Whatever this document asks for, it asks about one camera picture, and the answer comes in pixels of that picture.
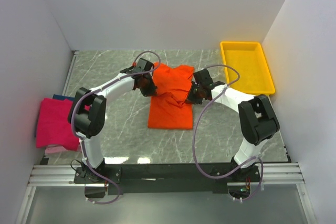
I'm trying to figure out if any orange t shirt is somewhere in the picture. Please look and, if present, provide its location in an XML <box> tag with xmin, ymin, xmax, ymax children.
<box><xmin>148</xmin><ymin>62</ymin><xmax>194</xmax><ymax>130</ymax></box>

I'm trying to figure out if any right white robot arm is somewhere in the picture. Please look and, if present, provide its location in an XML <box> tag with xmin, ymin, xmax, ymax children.
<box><xmin>186</xmin><ymin>65</ymin><xmax>280</xmax><ymax>182</ymax></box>

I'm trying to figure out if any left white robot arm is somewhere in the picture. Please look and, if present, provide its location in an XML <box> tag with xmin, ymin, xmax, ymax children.
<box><xmin>68</xmin><ymin>58</ymin><xmax>160</xmax><ymax>183</ymax></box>

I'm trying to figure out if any yellow plastic tray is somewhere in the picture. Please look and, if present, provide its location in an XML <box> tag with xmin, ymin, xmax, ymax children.
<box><xmin>220</xmin><ymin>41</ymin><xmax>276</xmax><ymax>95</ymax></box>

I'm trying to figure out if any folded navy t shirt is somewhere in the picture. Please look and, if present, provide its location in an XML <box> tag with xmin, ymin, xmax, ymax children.
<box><xmin>52</xmin><ymin>94</ymin><xmax>74</xmax><ymax>101</ymax></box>

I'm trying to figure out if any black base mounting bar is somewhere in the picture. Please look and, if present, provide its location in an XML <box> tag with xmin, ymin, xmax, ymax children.
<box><xmin>73</xmin><ymin>163</ymin><xmax>263</xmax><ymax>196</ymax></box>

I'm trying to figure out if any folded magenta t shirt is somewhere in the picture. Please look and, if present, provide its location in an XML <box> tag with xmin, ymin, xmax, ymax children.
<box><xmin>36</xmin><ymin>98</ymin><xmax>79</xmax><ymax>151</ymax></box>

